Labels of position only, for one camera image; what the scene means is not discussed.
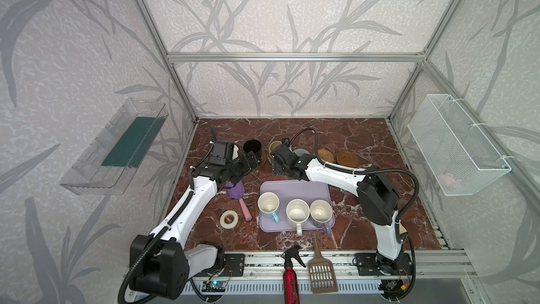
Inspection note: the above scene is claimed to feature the grey-blue woven coaster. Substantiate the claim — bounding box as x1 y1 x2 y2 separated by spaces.
293 149 310 157

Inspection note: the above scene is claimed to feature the black mug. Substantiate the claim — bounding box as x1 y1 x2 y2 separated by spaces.
243 139 262 158

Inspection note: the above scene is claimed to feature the white mug blue handle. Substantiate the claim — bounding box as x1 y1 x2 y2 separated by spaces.
257 192 280 223

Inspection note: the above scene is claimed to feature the white speckled mug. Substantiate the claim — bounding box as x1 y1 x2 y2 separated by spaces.
286 198 310 236

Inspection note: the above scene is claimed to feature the white mug purple handle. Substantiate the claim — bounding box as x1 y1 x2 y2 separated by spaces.
310 200 333 234

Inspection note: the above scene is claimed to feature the beige mug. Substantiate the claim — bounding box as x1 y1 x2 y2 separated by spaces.
268 140 282 154

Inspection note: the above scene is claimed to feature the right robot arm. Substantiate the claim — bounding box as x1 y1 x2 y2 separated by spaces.
270 128 420 275

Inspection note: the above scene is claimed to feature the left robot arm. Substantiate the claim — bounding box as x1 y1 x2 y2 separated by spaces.
117 135 262 303

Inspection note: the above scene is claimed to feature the tan wicker coaster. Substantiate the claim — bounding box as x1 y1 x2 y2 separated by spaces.
317 149 335 163

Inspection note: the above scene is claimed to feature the lavender plastic tray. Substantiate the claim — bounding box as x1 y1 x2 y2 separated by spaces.
257 180 336 236

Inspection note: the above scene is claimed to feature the white tape roll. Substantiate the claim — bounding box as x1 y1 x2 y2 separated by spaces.
219 210 239 229

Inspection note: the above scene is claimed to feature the green circuit board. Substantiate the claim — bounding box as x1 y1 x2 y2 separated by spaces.
201 280 228 293

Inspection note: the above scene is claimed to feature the brown slotted scoop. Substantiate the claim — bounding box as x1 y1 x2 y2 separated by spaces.
307 232 339 294

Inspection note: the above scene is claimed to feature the red spray bottle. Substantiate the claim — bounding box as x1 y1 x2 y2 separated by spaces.
282 245 306 304

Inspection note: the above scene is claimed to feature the purple scoop pink handle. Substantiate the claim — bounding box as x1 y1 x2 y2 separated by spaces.
225 181 253 222

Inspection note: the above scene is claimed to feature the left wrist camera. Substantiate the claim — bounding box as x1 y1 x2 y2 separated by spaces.
209 140 239 166

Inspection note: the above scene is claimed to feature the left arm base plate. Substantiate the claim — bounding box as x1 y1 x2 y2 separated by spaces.
213 253 246 277

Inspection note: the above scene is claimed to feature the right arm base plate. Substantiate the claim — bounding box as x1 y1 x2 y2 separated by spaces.
352 253 415 277

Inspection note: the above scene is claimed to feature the clear plastic wall bin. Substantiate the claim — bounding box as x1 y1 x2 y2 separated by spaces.
60 98 169 196

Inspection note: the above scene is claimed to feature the white wire basket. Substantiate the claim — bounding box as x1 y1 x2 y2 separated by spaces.
408 94 512 196

